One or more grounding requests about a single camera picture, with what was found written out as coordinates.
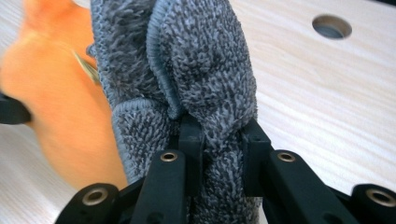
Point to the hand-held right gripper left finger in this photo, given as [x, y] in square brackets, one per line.
[165, 186]

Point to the grey microfibre cloth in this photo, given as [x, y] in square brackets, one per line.
[202, 62]

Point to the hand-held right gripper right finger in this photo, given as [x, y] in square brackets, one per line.
[289, 186]

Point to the orange plush toy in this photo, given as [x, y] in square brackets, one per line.
[62, 109]

